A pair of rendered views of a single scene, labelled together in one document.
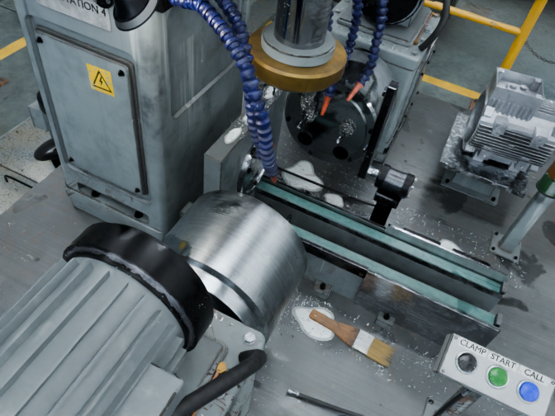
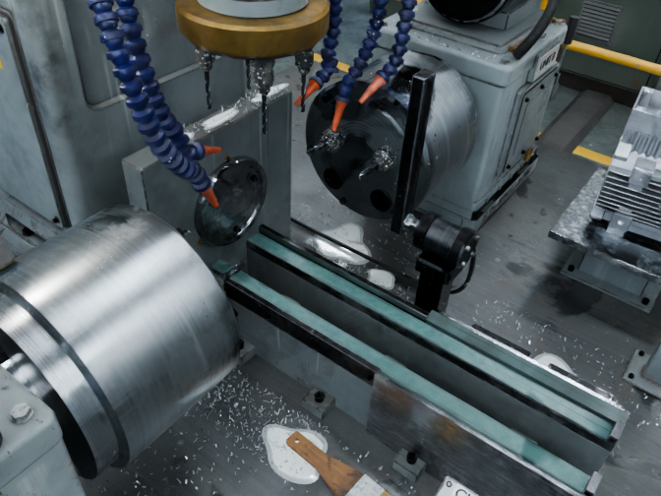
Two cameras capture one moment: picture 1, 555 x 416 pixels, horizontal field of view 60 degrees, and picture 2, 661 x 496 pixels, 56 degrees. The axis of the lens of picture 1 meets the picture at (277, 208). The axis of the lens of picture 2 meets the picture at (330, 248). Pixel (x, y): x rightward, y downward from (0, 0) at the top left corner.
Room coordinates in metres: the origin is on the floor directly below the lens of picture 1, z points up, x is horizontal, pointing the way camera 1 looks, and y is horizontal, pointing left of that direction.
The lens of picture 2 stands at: (0.11, -0.29, 1.59)
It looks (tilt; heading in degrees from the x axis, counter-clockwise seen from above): 40 degrees down; 16
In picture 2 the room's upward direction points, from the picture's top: 4 degrees clockwise
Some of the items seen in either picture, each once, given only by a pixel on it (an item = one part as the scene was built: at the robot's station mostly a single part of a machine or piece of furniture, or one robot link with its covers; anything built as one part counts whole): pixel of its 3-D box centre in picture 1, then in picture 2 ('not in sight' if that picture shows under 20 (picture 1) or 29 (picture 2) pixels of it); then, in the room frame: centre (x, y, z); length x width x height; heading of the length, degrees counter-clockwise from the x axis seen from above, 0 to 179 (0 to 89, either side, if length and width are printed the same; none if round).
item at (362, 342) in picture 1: (350, 335); (345, 481); (0.54, -0.21, 0.80); 0.21 x 0.05 x 0.01; 68
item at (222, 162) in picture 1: (230, 169); (207, 209); (0.82, 0.13, 0.97); 0.30 x 0.11 x 0.34; 162
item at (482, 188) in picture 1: (481, 164); (628, 246); (1.15, -0.58, 0.86); 0.27 x 0.24 x 0.12; 162
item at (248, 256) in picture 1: (210, 295); (68, 363); (0.44, 0.09, 1.04); 0.37 x 0.25 x 0.25; 162
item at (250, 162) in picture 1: (255, 167); (233, 203); (0.80, 0.07, 1.01); 0.15 x 0.02 x 0.15; 162
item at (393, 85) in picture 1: (377, 134); (412, 158); (0.86, -0.19, 1.12); 0.04 x 0.03 x 0.26; 72
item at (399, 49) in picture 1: (371, 71); (462, 103); (1.34, -0.21, 0.99); 0.35 x 0.31 x 0.37; 162
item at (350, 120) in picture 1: (345, 100); (400, 128); (1.09, -0.13, 1.04); 0.41 x 0.25 x 0.25; 162
